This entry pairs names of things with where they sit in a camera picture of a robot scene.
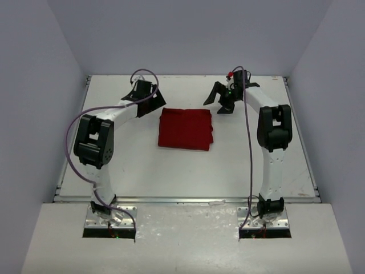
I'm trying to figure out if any red t shirt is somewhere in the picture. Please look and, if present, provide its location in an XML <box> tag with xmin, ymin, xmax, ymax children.
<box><xmin>158</xmin><ymin>108</ymin><xmax>213</xmax><ymax>151</ymax></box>

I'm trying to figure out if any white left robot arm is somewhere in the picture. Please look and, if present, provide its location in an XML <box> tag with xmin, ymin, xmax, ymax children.
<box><xmin>73</xmin><ymin>79</ymin><xmax>166</xmax><ymax>216</ymax></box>

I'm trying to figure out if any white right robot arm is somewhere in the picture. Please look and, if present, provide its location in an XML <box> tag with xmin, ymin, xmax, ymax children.
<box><xmin>203</xmin><ymin>66</ymin><xmax>293</xmax><ymax>218</ymax></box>

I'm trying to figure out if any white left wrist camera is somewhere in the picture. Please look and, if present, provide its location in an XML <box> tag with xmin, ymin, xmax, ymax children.
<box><xmin>130</xmin><ymin>75</ymin><xmax>145</xmax><ymax>85</ymax></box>

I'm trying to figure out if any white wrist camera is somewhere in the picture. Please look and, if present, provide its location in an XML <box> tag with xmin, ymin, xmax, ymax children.
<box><xmin>226</xmin><ymin>71</ymin><xmax>235</xmax><ymax>90</ymax></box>
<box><xmin>130</xmin><ymin>75</ymin><xmax>145</xmax><ymax>85</ymax></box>

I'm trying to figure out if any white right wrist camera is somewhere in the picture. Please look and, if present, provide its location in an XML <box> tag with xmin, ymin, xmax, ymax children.
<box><xmin>226</xmin><ymin>71</ymin><xmax>235</xmax><ymax>90</ymax></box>

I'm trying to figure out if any black looped cable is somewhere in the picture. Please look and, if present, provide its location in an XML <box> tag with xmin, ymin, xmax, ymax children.
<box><xmin>246</xmin><ymin>194</ymin><xmax>262</xmax><ymax>220</ymax></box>

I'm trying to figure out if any left side table rail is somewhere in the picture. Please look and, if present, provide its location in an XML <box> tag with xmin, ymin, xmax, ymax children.
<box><xmin>54</xmin><ymin>74</ymin><xmax>92</xmax><ymax>203</ymax></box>

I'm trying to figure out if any right aluminium base plate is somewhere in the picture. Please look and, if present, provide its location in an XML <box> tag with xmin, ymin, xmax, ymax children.
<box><xmin>237</xmin><ymin>206</ymin><xmax>290</xmax><ymax>229</ymax></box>

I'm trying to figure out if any aluminium base plate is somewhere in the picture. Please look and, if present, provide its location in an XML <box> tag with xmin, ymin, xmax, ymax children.
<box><xmin>84</xmin><ymin>205</ymin><xmax>134</xmax><ymax>229</ymax></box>
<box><xmin>237</xmin><ymin>206</ymin><xmax>290</xmax><ymax>229</ymax></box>

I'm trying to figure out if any left aluminium base plate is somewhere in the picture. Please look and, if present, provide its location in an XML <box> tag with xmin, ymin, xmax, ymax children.
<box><xmin>84</xmin><ymin>205</ymin><xmax>134</xmax><ymax>229</ymax></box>

